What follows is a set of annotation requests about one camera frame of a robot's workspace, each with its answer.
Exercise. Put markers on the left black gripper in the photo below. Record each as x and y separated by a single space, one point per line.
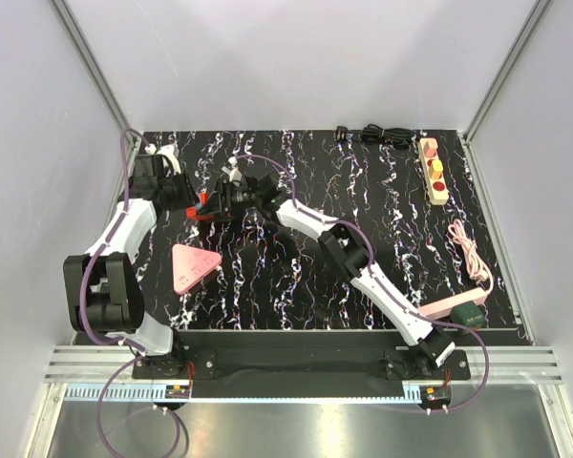
188 197

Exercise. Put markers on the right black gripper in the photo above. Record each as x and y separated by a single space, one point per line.
216 206

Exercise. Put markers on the red cube socket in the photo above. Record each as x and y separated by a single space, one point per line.
210 207

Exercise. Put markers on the pink triangular socket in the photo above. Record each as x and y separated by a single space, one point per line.
191 265

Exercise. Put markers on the pink power strip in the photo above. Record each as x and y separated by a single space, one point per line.
442 308

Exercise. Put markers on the dark green plug adapter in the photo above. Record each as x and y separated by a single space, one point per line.
468 314

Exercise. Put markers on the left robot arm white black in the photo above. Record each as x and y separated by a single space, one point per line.
103 296

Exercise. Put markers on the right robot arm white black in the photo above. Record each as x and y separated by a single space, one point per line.
347 251

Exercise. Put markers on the black plug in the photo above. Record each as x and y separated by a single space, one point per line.
341 133

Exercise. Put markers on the pink plug on wooden strip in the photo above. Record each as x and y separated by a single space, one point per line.
429 147

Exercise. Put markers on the wooden socket strip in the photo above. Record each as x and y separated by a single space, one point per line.
436 185

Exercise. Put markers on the yellow plug on wooden strip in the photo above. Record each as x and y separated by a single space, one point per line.
435 167

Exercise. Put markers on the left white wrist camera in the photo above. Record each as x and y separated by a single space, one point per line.
169 154

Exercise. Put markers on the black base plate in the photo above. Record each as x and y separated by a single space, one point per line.
285 365

